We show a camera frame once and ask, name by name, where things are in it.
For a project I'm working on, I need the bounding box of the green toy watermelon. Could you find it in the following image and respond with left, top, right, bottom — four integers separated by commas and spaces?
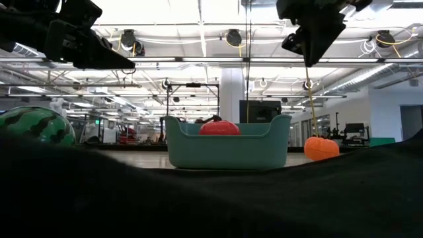
0, 106, 77, 148

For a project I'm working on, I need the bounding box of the black aluminium table frame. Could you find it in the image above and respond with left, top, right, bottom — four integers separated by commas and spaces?
75, 143, 373, 154

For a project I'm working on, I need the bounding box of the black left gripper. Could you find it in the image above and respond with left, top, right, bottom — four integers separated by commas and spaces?
42, 0, 135, 70

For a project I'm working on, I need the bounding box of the yellow hanging cable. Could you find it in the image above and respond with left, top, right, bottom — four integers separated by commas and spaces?
304, 65, 320, 138

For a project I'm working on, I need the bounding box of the red machine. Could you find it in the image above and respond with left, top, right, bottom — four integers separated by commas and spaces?
117, 124, 139, 145

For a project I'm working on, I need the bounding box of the black ceiling cable reel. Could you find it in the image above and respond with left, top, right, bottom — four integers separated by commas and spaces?
375, 29, 397, 49
120, 29, 146, 58
225, 28, 243, 48

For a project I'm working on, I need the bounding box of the teal plastic container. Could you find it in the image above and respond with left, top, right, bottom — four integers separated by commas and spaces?
164, 114, 293, 171

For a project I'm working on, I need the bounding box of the white column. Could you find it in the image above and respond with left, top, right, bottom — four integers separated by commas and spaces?
219, 68, 246, 124

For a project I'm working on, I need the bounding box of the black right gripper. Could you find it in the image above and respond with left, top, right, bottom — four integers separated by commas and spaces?
276, 0, 373, 67

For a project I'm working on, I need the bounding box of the red toy tomato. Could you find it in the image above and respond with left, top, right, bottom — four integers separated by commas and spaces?
198, 120, 242, 136

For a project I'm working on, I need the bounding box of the orange toy pumpkin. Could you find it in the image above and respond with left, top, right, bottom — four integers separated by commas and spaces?
303, 136, 340, 162

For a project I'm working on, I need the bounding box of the black folded cloth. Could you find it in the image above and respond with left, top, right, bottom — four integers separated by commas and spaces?
0, 130, 423, 238

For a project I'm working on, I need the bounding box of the black metal frame stand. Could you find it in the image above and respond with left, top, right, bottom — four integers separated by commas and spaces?
165, 83, 220, 124

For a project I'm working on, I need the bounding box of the green panel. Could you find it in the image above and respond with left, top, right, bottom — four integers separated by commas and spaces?
369, 137, 397, 148

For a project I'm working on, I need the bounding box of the black monitor on stand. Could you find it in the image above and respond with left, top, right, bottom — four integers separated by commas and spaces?
343, 122, 371, 147

